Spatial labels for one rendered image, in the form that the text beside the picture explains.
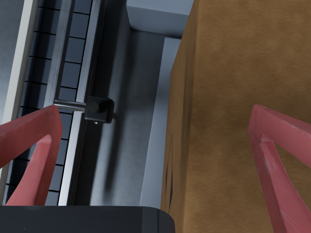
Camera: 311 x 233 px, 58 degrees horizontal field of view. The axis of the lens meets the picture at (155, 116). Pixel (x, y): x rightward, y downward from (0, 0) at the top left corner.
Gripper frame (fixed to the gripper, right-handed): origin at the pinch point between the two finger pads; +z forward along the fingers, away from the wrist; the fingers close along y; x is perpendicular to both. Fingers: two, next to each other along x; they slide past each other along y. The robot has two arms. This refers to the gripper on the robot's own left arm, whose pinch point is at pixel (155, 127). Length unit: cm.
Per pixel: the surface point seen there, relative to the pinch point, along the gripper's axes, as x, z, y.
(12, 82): 11.0, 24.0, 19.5
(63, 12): 2.0, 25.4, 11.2
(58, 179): 23.9, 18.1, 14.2
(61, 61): 6.8, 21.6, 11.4
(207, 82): 1.1, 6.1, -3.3
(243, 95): 1.8, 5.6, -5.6
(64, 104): 10.8, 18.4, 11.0
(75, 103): 10.9, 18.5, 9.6
